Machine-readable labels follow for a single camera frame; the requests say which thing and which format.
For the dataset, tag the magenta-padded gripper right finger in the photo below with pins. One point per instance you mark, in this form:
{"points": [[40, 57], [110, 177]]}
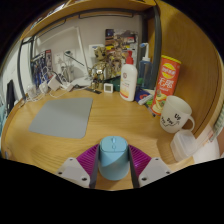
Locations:
{"points": [[153, 170]]}

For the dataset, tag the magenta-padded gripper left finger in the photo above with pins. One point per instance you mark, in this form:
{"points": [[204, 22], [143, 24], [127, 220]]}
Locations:
{"points": [[71, 170]]}

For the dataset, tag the light blue computer mouse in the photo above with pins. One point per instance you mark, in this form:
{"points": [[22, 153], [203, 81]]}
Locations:
{"points": [[113, 160]]}

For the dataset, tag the grey mouse pad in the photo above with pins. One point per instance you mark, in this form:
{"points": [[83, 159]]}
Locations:
{"points": [[61, 116]]}

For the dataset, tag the clear plastic container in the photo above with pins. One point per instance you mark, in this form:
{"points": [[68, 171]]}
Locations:
{"points": [[183, 145]]}

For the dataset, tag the white mug with face print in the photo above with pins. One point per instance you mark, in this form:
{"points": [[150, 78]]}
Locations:
{"points": [[175, 115]]}

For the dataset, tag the blue white small pack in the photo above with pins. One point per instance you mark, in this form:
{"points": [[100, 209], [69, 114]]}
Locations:
{"points": [[143, 96]]}

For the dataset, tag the green striped white cloth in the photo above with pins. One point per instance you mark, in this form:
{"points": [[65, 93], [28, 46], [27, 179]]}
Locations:
{"points": [[219, 121]]}

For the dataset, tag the flat black strip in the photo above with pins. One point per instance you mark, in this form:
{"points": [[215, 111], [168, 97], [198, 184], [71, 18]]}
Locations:
{"points": [[93, 90]]}

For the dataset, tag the red yellow chips can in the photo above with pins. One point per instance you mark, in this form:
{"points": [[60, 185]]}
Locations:
{"points": [[165, 83]]}

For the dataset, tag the white desk lamp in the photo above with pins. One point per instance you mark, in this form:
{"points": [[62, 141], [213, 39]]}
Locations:
{"points": [[81, 81]]}

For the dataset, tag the white power adapter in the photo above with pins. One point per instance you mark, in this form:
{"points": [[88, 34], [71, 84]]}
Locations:
{"points": [[54, 82]]}

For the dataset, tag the small white cube clock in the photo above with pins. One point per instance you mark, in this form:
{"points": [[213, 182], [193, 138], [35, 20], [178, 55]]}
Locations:
{"points": [[108, 88]]}

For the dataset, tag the white red-capped lotion bottle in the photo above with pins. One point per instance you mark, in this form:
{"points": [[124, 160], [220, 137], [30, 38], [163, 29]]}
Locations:
{"points": [[128, 81]]}

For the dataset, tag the dark green box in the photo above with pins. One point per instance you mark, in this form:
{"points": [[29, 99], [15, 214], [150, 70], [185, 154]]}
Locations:
{"points": [[115, 83]]}

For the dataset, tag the metal cup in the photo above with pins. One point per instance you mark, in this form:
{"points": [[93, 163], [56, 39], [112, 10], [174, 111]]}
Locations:
{"points": [[65, 75]]}

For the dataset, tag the black backpack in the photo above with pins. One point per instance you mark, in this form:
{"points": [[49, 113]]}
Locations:
{"points": [[10, 96]]}

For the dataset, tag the blue spray bottle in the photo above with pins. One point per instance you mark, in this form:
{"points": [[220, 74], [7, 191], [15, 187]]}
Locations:
{"points": [[145, 70]]}

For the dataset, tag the brown tree-creature figurine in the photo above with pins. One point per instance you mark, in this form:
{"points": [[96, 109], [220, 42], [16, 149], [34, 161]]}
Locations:
{"points": [[99, 68]]}

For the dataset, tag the blue robot model box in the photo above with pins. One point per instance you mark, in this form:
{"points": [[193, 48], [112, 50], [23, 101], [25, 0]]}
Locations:
{"points": [[40, 68]]}

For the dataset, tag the colourful printed box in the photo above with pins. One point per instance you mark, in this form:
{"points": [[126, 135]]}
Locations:
{"points": [[121, 40]]}

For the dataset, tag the white wall socket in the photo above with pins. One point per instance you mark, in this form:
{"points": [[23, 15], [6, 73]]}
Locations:
{"points": [[69, 55], [59, 57]]}

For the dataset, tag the white wall box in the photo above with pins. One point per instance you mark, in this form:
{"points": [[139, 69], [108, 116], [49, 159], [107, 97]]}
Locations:
{"points": [[96, 51]]}

